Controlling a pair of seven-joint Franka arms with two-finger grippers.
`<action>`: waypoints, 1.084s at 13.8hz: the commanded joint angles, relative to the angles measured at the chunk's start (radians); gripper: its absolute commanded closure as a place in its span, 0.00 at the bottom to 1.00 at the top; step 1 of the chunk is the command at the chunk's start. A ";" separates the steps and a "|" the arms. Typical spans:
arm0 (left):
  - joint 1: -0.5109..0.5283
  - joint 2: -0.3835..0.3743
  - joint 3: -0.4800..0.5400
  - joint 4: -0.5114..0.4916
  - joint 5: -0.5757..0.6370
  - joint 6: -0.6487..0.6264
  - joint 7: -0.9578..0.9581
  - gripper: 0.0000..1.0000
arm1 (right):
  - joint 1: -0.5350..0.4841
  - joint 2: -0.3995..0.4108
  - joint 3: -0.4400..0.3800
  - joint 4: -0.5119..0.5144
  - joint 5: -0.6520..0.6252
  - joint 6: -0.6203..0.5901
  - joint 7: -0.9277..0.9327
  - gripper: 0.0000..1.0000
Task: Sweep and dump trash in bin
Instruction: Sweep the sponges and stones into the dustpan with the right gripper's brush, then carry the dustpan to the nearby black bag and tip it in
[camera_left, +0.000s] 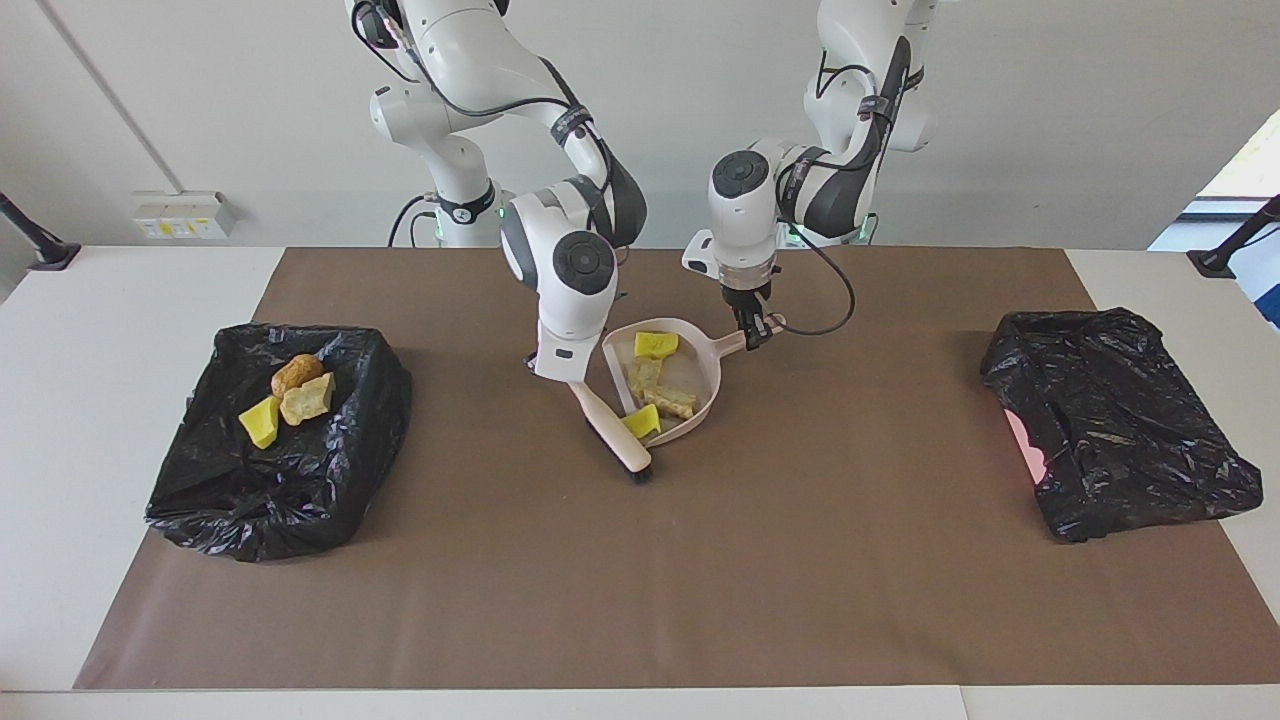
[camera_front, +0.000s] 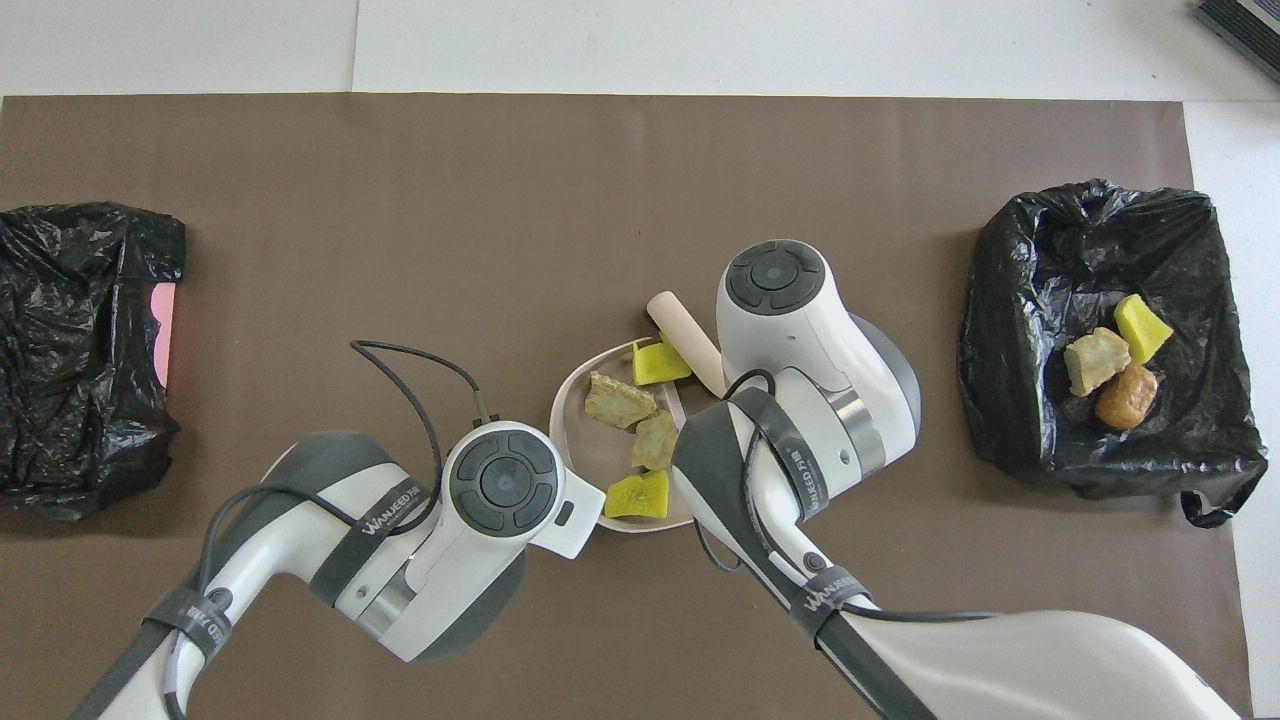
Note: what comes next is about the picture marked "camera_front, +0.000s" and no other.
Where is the pink plastic bin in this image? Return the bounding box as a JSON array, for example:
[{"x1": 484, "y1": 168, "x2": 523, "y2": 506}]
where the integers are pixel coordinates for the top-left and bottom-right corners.
[{"x1": 150, "y1": 283, "x2": 177, "y2": 390}]

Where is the brown paper table mat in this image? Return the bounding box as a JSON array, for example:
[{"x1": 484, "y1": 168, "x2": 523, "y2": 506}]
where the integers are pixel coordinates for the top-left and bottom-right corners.
[{"x1": 0, "y1": 93, "x2": 1256, "y2": 720}]

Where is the pink plastic dustpan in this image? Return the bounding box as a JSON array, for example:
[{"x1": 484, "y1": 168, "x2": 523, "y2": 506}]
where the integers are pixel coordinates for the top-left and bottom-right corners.
[{"x1": 548, "y1": 338, "x2": 701, "y2": 534}]

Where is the yellow sponge piece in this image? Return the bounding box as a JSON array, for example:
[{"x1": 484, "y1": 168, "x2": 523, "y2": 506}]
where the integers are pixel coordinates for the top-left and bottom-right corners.
[
  {"x1": 603, "y1": 469, "x2": 671, "y2": 521},
  {"x1": 631, "y1": 338, "x2": 693, "y2": 388},
  {"x1": 1113, "y1": 293, "x2": 1175, "y2": 365}
]

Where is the pink hand brush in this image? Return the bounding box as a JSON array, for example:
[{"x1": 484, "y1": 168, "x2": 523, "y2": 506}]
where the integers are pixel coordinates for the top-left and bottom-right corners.
[{"x1": 646, "y1": 290, "x2": 729, "y2": 398}]

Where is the black plastic trash bag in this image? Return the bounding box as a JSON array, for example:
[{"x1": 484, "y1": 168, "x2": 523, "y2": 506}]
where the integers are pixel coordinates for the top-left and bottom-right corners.
[
  {"x1": 957, "y1": 178, "x2": 1269, "y2": 529},
  {"x1": 0, "y1": 202, "x2": 187, "y2": 521}
]

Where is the beige torn foam chunk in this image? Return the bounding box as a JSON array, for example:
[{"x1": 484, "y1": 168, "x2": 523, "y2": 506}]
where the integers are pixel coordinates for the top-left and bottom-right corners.
[
  {"x1": 630, "y1": 409, "x2": 683, "y2": 472},
  {"x1": 584, "y1": 371, "x2": 659, "y2": 431},
  {"x1": 1062, "y1": 327, "x2": 1133, "y2": 398}
]

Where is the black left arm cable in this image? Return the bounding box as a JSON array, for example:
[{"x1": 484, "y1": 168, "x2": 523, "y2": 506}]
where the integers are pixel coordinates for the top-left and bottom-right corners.
[{"x1": 200, "y1": 339, "x2": 501, "y2": 601}]

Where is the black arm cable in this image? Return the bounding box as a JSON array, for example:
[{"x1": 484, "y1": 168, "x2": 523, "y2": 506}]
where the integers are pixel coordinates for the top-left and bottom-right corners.
[
  {"x1": 200, "y1": 339, "x2": 501, "y2": 601},
  {"x1": 690, "y1": 368, "x2": 1001, "y2": 624}
]

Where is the brown sponge cylinder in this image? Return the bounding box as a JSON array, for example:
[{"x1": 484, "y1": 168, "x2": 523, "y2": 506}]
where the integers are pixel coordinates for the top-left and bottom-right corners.
[{"x1": 1094, "y1": 362, "x2": 1160, "y2": 432}]

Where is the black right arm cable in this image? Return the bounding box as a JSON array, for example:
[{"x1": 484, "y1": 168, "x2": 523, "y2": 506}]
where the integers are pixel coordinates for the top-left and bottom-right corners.
[{"x1": 690, "y1": 368, "x2": 1001, "y2": 624}]

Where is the black ribbed box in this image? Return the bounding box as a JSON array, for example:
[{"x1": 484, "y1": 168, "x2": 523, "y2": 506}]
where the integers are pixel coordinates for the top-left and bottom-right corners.
[{"x1": 1190, "y1": 0, "x2": 1280, "y2": 86}]

